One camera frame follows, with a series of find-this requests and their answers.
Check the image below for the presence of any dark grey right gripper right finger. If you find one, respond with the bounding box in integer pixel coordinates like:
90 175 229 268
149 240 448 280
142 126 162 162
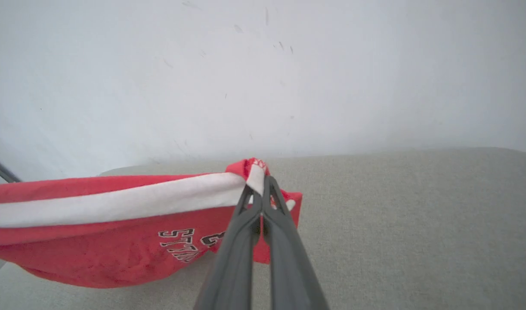
262 175 331 310

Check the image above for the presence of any red shirt with white stripe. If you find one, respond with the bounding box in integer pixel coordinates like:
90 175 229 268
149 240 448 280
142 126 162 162
0 158 303 289

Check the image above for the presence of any black baseboard strip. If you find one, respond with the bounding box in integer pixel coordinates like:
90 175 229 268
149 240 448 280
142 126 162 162
0 152 22 184

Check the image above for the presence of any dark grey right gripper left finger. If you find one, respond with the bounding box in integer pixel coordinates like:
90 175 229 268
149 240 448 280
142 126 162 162
194 184 263 310

